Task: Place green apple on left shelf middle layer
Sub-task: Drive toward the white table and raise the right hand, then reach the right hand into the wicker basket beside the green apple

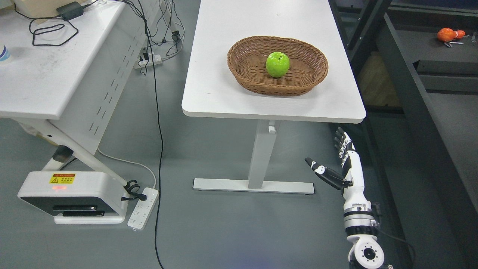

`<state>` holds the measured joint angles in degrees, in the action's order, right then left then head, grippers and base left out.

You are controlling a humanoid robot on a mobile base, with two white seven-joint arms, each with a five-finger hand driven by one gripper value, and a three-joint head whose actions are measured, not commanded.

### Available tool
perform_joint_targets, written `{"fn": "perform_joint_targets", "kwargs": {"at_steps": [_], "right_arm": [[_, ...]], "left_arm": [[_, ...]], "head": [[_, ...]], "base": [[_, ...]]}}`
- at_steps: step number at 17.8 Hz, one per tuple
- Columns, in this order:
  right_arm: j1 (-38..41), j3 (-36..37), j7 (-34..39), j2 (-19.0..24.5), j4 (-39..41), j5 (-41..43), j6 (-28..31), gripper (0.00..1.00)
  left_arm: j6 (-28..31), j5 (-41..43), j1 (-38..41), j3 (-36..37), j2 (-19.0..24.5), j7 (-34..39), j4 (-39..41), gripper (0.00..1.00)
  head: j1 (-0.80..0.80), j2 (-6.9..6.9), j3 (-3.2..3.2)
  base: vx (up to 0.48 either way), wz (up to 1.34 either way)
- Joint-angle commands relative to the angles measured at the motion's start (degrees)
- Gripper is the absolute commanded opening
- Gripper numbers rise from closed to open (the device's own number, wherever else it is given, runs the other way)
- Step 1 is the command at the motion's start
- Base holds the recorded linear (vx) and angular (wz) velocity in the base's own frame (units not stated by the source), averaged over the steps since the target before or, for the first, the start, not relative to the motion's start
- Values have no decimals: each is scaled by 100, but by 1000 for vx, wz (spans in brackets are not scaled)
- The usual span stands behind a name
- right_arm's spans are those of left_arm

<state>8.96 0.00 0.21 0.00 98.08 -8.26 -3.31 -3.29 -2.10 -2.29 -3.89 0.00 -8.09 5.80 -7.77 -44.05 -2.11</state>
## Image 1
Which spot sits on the white left desk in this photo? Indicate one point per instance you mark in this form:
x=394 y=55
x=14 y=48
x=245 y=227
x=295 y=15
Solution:
x=69 y=93

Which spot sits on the brown wicker basket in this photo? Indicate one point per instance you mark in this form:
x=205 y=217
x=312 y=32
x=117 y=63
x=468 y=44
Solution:
x=246 y=60

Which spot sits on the black power adapter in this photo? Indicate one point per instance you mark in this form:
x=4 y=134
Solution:
x=70 y=11

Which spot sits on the orange toy on shelf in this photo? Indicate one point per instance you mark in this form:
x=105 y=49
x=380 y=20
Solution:
x=448 y=34

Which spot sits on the wooden block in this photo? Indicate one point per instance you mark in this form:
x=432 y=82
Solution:
x=40 y=8

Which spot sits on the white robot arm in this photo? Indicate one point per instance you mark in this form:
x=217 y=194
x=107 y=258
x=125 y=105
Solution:
x=360 y=224

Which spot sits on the white floor power strip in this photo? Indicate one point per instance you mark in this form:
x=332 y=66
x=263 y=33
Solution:
x=143 y=209

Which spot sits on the white table with pedestal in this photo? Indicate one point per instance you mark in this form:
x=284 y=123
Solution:
x=212 y=91

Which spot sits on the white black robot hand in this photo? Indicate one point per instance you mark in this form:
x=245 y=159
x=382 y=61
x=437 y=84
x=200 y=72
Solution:
x=350 y=180

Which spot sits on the black metal shelf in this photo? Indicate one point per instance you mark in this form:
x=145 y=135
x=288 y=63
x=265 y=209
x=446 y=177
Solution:
x=421 y=129

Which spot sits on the white far power strip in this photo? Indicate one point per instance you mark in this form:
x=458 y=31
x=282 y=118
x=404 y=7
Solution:
x=144 y=63

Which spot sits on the white machine with warning label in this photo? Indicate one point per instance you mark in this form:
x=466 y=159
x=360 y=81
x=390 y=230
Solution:
x=76 y=197

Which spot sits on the green apple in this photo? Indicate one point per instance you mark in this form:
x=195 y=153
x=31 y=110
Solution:
x=277 y=64

